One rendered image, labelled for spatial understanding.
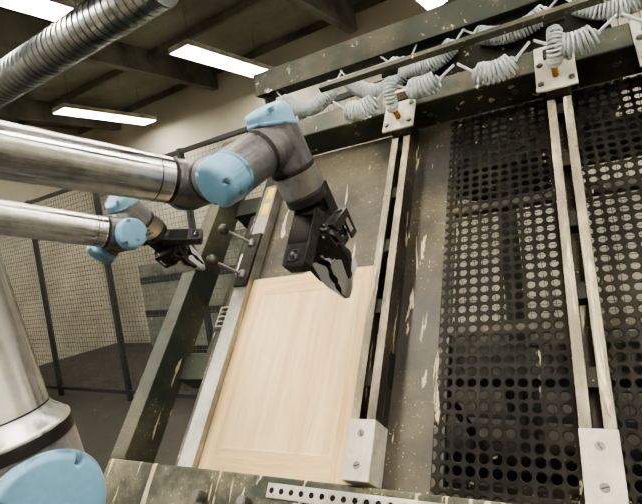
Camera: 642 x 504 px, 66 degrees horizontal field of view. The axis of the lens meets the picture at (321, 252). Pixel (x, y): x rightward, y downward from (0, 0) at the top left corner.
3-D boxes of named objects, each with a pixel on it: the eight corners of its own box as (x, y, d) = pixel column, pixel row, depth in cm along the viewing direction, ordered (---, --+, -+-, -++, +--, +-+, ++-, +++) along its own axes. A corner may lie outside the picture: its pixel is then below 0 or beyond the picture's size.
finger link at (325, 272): (356, 282, 95) (338, 242, 91) (344, 301, 91) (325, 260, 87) (342, 283, 97) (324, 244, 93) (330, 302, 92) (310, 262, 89)
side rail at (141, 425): (137, 467, 146) (109, 457, 138) (239, 186, 205) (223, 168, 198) (152, 469, 143) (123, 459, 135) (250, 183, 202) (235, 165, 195)
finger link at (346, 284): (370, 281, 93) (353, 240, 89) (359, 300, 89) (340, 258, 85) (356, 282, 95) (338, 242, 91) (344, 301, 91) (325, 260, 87)
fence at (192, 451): (187, 470, 130) (177, 466, 127) (272, 194, 181) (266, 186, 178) (201, 471, 127) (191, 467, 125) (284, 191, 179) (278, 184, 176)
